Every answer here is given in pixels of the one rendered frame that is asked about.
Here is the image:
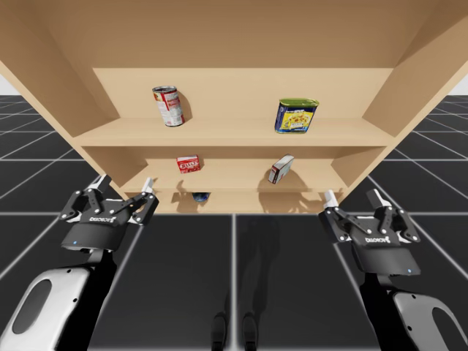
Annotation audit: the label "pale wooden shelf unit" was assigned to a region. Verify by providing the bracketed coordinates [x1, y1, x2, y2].
[0, 0, 468, 215]

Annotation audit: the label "red and white can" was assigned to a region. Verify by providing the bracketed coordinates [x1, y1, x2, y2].
[151, 86, 185, 128]

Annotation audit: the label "green and blue rectangular can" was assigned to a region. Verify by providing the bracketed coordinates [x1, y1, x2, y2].
[273, 98, 320, 135]

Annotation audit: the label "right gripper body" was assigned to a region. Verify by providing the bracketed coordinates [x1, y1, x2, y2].
[349, 214, 422, 276]

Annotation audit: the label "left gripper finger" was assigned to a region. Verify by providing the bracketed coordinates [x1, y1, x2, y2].
[58, 174, 113, 224]
[109, 177, 160, 227]

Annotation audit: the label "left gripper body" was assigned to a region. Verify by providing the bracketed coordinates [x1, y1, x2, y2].
[60, 199, 133, 253]

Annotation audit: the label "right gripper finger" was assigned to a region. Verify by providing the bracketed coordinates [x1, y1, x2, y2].
[366, 188, 422, 244]
[317, 189, 370, 243]

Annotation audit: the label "red and white carton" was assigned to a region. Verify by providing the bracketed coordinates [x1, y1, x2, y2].
[268, 154, 295, 184]

